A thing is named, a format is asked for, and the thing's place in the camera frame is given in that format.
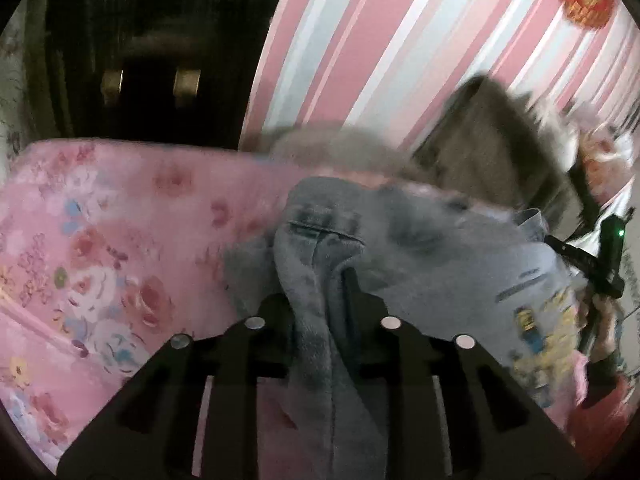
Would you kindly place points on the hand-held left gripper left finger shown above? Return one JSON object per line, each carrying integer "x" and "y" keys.
{"x": 272, "y": 321}

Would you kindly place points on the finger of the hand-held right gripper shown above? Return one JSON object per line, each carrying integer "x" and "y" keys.
{"x": 570, "y": 252}

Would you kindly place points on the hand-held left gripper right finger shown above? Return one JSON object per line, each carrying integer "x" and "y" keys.
{"x": 361, "y": 306}

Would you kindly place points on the blue denim jacket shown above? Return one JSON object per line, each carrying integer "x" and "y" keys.
{"x": 425, "y": 270}

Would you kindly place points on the person's right hand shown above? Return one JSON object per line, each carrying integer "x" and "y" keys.
{"x": 605, "y": 325}

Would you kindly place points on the white lace cloth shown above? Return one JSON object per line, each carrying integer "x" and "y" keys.
{"x": 612, "y": 210}

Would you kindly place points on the floral printed bag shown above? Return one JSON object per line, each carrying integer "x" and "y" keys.
{"x": 607, "y": 155}

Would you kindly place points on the pink floral bed sheet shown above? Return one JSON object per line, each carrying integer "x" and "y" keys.
{"x": 125, "y": 220}

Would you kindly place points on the black silver water dispenser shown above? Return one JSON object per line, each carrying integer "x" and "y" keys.
{"x": 150, "y": 110}

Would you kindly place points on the floral curtain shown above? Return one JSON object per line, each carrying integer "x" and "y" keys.
{"x": 15, "y": 110}

